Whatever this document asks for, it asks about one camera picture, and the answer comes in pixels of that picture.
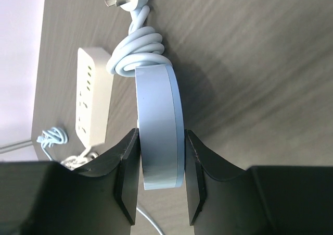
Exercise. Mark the round blue socket base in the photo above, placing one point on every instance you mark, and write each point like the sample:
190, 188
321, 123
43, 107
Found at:
161, 127

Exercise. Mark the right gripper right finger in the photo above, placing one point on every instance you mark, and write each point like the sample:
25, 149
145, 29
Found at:
225, 199

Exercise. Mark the white usb power strip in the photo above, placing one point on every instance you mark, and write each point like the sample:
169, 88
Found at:
93, 95

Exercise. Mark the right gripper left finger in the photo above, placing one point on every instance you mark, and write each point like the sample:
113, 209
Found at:
99, 197

